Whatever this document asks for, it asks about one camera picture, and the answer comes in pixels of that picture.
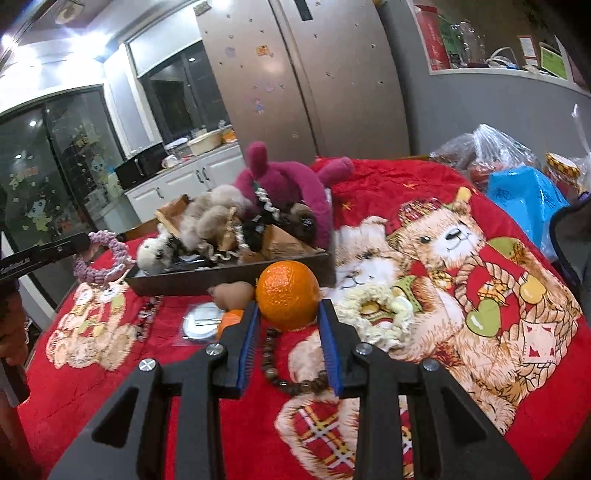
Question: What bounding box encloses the round mirror in plastic sleeve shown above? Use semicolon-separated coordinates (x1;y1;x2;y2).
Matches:
175;302;227;347

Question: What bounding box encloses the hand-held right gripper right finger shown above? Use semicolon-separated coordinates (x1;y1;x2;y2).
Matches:
318;299;532;480

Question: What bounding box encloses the silver refrigerator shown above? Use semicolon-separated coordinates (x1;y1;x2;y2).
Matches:
194;0;414;160

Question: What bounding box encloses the red printed bear blanket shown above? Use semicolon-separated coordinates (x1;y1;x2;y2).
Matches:
18;157;591;480

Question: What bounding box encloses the blue plastic bag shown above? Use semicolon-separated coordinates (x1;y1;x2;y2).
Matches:
487;167;571;259

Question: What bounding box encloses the dark cardboard box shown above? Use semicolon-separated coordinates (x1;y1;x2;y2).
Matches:
124;194;338;298

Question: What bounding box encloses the dark kitchen window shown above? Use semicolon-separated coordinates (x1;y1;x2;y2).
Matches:
127;39;232;153

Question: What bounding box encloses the pink plush toy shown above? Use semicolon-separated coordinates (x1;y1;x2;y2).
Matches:
233;141;356;250

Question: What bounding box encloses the purple braided rope ring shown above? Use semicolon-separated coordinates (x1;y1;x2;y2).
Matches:
74;231;136;283

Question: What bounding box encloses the wooden chair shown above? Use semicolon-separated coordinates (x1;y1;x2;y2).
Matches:
115;217;160;243

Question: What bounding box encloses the brown paper bag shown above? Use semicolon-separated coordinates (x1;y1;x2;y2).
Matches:
261;224;324;261

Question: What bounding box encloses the cream braided rope ring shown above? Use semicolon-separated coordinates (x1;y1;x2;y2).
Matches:
339;284;415;349

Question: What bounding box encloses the glass sliding door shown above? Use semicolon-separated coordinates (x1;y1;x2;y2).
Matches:
0;85;127;305

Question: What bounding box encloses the cream plastic basin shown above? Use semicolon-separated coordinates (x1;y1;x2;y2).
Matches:
187;130;222;155

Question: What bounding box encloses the black microwave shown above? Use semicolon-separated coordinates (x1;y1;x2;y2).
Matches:
115;143;167;190

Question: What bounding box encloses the green box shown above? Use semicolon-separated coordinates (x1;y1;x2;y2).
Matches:
436;16;465;65

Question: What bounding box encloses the white kitchen cabinet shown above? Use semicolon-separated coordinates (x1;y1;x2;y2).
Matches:
124;145;243;227

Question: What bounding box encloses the large orange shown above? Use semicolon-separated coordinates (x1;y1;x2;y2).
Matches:
255;261;321;332

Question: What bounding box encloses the brown egg-shaped toy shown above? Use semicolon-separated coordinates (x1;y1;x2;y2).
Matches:
208;281;256;311

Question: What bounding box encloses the jar with yellow checked lid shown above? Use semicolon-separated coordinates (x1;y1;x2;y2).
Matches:
544;152;583;199

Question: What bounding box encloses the red box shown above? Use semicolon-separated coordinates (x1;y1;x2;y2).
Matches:
413;4;451;72

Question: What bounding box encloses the dark grey cloth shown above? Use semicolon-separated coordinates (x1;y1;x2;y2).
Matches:
549;194;591;296

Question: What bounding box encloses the dark bead bracelet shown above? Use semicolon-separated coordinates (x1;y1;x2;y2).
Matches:
135;295;164;342

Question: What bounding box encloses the white spiral hair tie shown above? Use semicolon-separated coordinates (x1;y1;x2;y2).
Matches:
256;187;279;219

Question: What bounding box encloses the small orange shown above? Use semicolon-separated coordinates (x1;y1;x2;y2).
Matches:
216;309;245;340

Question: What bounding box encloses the beige plush toy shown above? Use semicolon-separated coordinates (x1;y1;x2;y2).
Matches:
180;185;252;250

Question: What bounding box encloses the green framed card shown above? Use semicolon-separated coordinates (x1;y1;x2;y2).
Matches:
538;41;571;77

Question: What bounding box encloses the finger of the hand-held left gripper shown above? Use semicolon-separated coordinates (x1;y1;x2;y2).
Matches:
37;234;94;260

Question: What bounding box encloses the clear plastic bag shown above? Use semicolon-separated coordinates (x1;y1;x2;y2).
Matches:
429;124;555;195

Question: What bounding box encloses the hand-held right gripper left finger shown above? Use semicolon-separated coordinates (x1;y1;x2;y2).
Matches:
48;302;262;480

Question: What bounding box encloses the clear plastic bottle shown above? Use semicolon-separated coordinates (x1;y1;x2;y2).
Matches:
455;21;485;68

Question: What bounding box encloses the wooden bead bracelet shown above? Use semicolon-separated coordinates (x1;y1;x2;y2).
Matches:
261;325;331;397

